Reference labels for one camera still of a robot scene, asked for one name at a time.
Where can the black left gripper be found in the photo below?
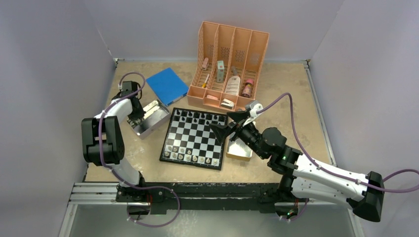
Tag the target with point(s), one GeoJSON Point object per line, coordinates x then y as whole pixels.
{"type": "Point", "coordinates": [139, 115]}

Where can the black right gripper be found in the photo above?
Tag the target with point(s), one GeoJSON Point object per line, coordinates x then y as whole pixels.
{"type": "Point", "coordinates": [222, 132]}

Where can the silver tin with white pieces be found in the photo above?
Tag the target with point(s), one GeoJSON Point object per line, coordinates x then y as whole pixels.
{"type": "Point", "coordinates": [156, 114]}

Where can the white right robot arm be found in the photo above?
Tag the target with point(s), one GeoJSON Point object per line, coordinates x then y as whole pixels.
{"type": "Point", "coordinates": [305, 178]}

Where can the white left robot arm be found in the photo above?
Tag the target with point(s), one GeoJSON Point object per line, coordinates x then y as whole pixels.
{"type": "Point", "coordinates": [102, 138]}

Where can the white stapler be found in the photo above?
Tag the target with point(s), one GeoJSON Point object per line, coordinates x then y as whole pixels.
{"type": "Point", "coordinates": [227, 104]}

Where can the gold empty tin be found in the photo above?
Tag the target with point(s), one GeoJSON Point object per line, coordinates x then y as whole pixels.
{"type": "Point", "coordinates": [237, 149]}

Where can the pink eraser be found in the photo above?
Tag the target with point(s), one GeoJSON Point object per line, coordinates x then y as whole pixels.
{"type": "Point", "coordinates": [212, 97]}

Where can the pink capped small bottle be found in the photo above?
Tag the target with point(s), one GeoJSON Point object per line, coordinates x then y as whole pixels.
{"type": "Point", "coordinates": [247, 90]}

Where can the white lotion bottle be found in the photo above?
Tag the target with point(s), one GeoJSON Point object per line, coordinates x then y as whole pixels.
{"type": "Point", "coordinates": [233, 85]}

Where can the black and white chessboard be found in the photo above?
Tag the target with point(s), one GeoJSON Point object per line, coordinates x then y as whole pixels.
{"type": "Point", "coordinates": [189, 134]}

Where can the yellow tipped pen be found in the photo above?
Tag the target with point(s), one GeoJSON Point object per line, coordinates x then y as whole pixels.
{"type": "Point", "coordinates": [206, 80]}

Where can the teal small box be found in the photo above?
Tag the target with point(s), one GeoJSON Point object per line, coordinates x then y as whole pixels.
{"type": "Point", "coordinates": [220, 71]}

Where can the peach desk organizer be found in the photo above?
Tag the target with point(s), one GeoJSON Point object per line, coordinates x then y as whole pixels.
{"type": "Point", "coordinates": [242, 50]}

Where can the pink tube in organizer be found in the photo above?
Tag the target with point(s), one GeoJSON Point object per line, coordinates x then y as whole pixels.
{"type": "Point", "coordinates": [205, 64]}

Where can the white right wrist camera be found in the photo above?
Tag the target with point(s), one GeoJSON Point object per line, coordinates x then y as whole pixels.
{"type": "Point", "coordinates": [253, 109]}

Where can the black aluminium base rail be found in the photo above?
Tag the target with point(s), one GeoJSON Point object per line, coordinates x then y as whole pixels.
{"type": "Point", "coordinates": [163, 196]}

